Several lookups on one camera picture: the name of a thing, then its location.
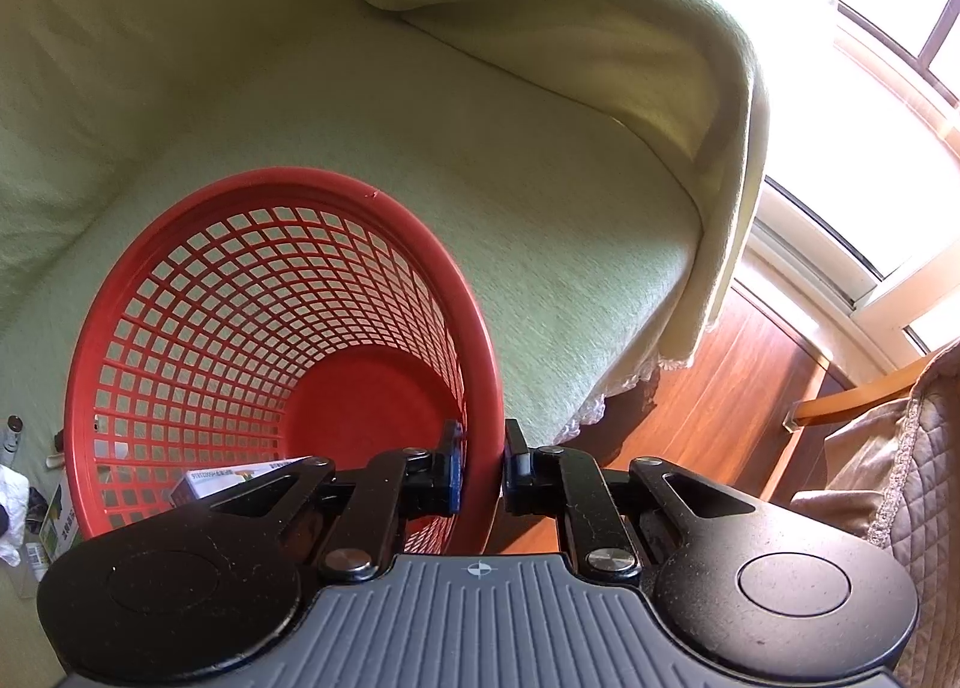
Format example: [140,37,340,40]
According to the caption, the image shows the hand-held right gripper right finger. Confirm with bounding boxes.
[501,418,760,579]

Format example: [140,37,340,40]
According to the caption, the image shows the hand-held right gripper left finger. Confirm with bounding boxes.
[208,419,465,582]

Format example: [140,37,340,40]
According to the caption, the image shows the red plastic mesh basket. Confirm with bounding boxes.
[64,167,505,557]

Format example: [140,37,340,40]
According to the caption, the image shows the white box in basket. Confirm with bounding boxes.
[169,456,313,509]

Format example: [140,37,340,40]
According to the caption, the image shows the green covered sofa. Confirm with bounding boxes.
[0,0,771,606]

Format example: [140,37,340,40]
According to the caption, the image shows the wooden chair with quilted cover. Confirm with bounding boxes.
[789,339,960,688]

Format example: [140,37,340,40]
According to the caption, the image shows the green and white box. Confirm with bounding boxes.
[37,481,83,561]

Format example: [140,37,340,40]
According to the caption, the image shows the white crumpled plastic bag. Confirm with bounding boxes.
[0,463,32,567]

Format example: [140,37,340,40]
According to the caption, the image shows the window frame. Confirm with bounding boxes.
[686,0,960,359]

